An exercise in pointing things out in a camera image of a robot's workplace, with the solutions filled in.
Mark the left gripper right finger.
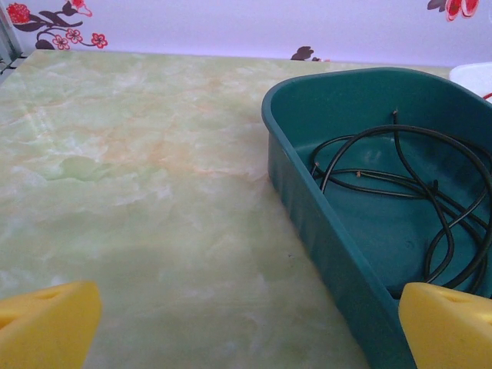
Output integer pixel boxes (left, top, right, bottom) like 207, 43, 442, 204
398, 282, 492, 369

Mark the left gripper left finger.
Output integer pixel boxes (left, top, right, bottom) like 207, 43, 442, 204
0, 280, 103, 369

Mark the teal plastic bin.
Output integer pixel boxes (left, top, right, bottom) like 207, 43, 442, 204
260, 66, 492, 369

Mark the white plastic bin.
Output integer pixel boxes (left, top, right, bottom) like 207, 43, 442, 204
449, 61, 492, 105

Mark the aluminium frame post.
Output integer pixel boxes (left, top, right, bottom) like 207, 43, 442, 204
0, 0, 28, 74

